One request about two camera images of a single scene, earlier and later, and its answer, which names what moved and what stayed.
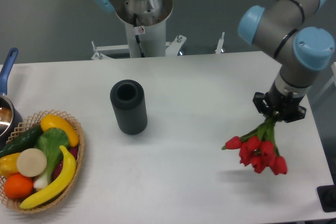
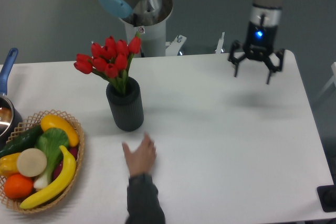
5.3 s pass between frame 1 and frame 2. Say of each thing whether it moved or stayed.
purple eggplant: stayed
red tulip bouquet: moved
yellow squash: stayed
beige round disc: stayed
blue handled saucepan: stayed
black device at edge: stayed
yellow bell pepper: stayed
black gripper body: moved
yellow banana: stayed
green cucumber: stayed
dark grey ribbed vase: moved
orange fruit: stayed
